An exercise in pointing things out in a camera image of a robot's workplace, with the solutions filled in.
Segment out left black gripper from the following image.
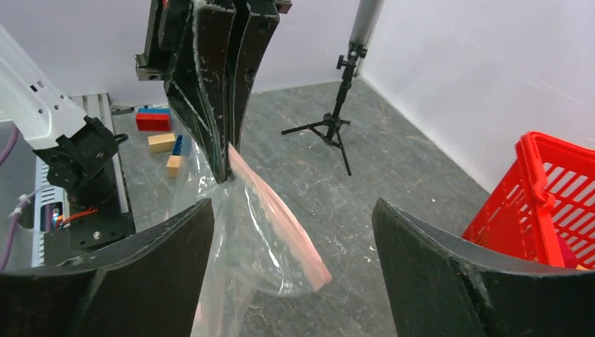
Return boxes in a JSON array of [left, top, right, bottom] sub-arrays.
[[135, 1, 279, 183]]

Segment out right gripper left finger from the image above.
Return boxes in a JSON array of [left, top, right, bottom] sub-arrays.
[[1, 199, 214, 336]]

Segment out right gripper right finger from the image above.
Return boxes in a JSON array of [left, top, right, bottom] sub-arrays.
[[371, 199, 594, 336]]

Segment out clear zip top bag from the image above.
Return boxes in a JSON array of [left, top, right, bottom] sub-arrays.
[[168, 139, 332, 336]]

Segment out microphone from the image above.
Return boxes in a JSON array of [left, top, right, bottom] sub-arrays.
[[281, 0, 382, 176]]

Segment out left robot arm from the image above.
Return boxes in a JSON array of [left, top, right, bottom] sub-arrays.
[[1, 1, 291, 267]]

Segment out red toy block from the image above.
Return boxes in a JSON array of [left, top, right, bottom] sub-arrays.
[[135, 113, 172, 132]]

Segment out blue toy block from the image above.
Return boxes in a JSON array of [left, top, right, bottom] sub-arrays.
[[171, 134, 193, 158]]

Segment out small wooden block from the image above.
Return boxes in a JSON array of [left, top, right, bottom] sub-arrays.
[[147, 133, 177, 154]]

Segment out red plastic shopping basket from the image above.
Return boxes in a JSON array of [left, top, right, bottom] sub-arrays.
[[462, 131, 594, 270]]

